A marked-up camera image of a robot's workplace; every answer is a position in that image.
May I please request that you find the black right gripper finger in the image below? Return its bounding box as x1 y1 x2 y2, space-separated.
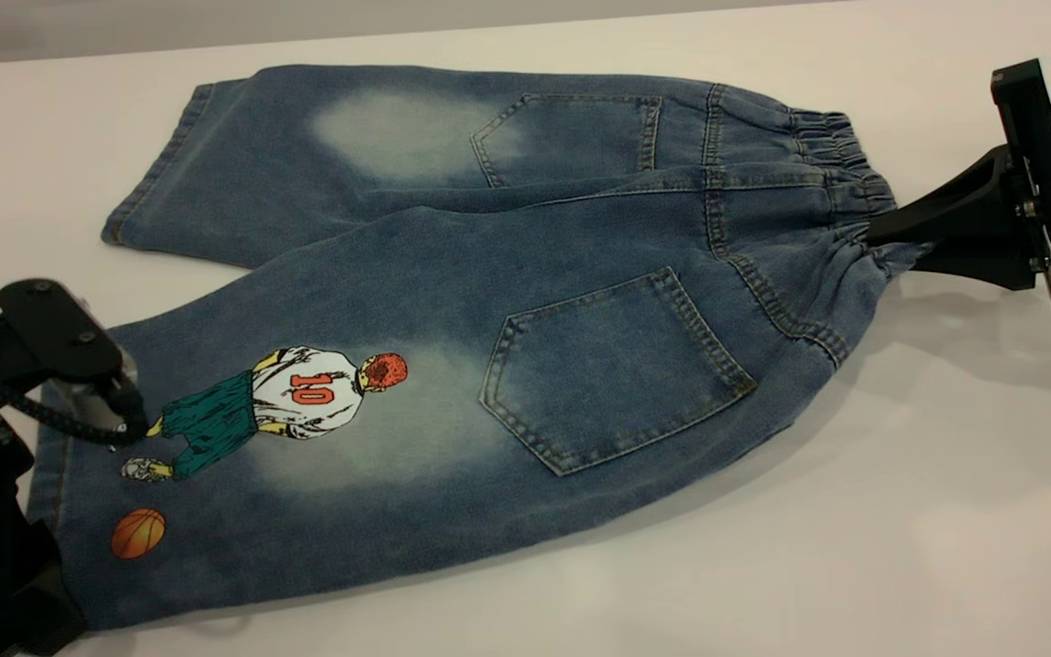
868 146 1019 247
909 246 1037 291

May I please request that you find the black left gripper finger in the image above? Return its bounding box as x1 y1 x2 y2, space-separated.
0 518 88 657

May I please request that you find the blue denim shorts basketball print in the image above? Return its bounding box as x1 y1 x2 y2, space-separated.
28 64 937 632

